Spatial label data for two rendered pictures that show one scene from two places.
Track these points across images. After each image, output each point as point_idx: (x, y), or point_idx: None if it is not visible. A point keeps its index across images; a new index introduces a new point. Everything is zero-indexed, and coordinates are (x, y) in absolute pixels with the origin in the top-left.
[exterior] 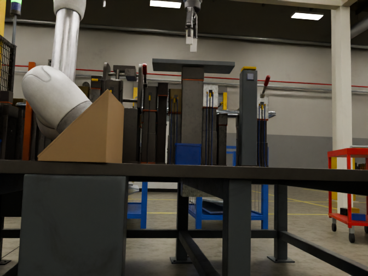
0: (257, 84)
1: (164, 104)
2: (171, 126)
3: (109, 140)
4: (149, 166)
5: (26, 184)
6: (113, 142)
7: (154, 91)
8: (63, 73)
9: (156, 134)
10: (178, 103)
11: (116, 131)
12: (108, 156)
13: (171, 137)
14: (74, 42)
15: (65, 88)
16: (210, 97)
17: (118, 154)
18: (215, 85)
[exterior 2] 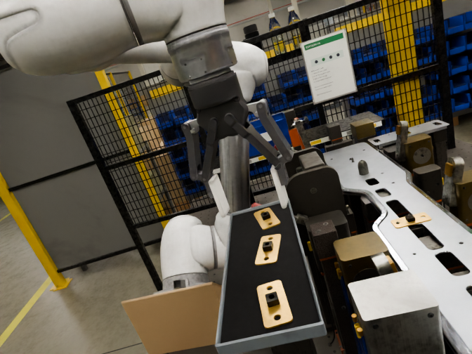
0: None
1: (324, 272)
2: (349, 316)
3: (152, 338)
4: None
5: None
6: (173, 334)
7: (310, 239)
8: (170, 235)
9: None
10: (345, 284)
11: (182, 321)
12: (159, 350)
13: (354, 335)
14: (225, 154)
15: (161, 259)
16: (357, 336)
17: (206, 337)
18: (361, 318)
